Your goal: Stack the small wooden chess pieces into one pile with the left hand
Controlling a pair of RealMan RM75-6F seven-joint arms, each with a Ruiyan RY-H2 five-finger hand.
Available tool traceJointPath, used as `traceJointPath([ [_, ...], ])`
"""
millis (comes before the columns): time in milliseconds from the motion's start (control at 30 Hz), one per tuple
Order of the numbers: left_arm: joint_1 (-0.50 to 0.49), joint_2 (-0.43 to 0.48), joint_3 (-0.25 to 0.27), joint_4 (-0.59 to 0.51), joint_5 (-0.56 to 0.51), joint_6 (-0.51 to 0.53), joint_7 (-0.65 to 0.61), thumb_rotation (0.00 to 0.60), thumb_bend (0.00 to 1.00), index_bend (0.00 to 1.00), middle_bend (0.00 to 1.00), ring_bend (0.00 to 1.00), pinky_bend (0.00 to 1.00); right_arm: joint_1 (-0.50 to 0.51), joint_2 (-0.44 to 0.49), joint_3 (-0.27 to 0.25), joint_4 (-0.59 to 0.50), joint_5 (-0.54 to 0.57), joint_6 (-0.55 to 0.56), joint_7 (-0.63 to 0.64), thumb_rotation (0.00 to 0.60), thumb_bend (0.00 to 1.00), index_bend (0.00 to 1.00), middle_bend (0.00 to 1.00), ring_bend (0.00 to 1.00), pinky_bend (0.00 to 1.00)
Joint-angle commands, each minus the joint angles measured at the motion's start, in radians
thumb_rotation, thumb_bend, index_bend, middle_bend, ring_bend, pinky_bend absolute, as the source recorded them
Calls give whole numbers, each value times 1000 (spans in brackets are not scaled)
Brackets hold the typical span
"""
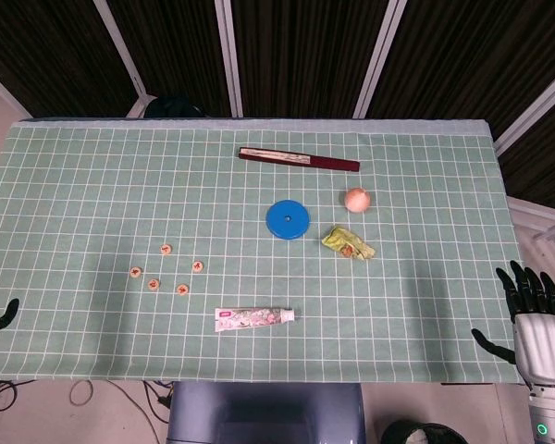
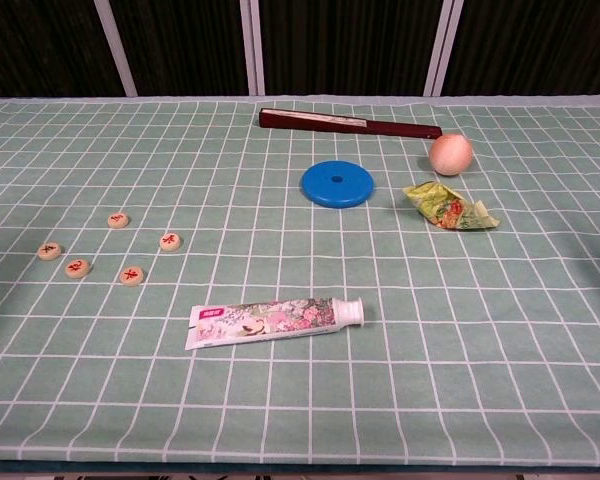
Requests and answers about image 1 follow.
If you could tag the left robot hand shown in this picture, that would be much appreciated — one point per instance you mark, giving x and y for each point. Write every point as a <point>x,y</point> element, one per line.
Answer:
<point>7,312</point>

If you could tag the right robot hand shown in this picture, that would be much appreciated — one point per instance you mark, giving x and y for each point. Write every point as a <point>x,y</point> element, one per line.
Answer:
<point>543,344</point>

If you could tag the round wooden chess piece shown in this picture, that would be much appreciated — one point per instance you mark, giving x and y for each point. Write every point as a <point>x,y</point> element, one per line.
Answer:
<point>135,272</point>
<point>197,266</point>
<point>167,249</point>
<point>182,289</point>
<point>153,284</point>

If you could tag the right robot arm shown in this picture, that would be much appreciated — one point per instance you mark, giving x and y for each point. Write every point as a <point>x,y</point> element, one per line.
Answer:
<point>550,416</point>

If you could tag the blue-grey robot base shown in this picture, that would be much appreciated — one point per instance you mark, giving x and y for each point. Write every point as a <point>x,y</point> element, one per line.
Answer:
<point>259,411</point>

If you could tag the green grid tablecloth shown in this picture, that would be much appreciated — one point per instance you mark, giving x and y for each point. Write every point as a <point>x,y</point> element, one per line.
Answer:
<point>97,194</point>

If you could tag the black waste bin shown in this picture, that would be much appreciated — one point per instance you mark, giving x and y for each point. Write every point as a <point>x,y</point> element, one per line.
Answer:
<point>398,435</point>

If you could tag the crumpled green snack wrapper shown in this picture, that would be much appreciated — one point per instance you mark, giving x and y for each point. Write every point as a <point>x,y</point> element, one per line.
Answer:
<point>344,242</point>

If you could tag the peach coloured ball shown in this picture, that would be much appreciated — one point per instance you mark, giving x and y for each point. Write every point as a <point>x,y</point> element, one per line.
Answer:
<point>357,200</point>

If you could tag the floral toothpaste tube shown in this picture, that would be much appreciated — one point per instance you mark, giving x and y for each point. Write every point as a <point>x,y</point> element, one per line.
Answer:
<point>250,320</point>

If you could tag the black bag behind table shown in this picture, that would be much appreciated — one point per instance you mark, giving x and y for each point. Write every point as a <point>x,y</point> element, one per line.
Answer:
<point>173,108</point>

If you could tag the dark red folded fan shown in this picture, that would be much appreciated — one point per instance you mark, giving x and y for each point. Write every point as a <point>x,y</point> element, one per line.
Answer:
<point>333,163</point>

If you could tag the blue plastic disc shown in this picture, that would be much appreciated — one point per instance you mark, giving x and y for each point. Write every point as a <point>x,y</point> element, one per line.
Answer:
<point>277,226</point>

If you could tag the white metal frame rack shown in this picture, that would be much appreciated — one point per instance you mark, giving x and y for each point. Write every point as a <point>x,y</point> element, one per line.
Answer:
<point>536,222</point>

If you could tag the white aluminium frame post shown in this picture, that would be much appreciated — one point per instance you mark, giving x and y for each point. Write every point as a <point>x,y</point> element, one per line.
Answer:
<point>120,46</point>
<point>383,46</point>
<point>4,95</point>
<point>228,46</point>
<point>536,108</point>

